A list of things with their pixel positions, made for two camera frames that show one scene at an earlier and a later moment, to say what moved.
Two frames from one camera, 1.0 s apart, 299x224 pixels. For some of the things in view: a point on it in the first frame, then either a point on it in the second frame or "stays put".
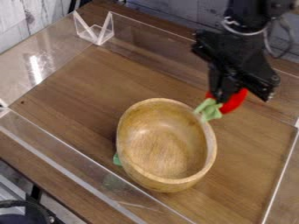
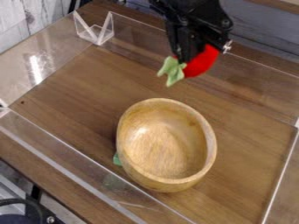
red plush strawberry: [212, 109] -> [176, 72]
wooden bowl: [166, 144] stays put
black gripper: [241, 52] -> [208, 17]
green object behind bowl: [117, 160] stays put
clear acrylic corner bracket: [96, 33] stays put
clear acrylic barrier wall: [108, 96] stays put
